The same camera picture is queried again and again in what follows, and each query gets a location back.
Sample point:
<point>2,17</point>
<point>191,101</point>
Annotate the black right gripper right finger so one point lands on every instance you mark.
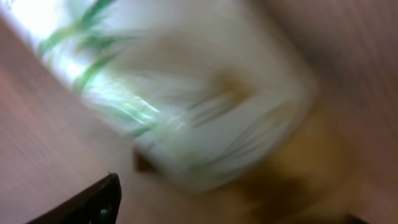
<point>351,219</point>

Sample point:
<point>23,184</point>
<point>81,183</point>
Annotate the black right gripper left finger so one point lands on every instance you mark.
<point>98,204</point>

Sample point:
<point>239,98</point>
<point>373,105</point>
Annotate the white tube with gold cap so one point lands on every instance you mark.
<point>212,98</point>

